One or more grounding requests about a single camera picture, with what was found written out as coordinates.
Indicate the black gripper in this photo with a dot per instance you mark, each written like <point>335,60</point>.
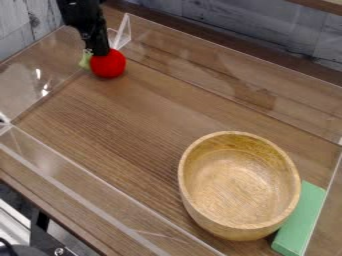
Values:
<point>81,14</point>

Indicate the red plush strawberry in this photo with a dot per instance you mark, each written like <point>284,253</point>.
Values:
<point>109,66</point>

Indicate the wooden bowl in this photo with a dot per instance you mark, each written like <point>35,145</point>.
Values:
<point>240,185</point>

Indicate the green rectangular block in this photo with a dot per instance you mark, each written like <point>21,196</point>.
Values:
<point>293,236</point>

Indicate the clear acrylic corner bracket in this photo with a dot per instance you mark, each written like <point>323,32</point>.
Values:
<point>121,37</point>

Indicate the clear acrylic enclosure wall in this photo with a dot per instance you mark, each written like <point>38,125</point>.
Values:
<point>90,145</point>

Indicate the black table leg frame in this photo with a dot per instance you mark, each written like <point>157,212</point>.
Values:
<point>53,239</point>

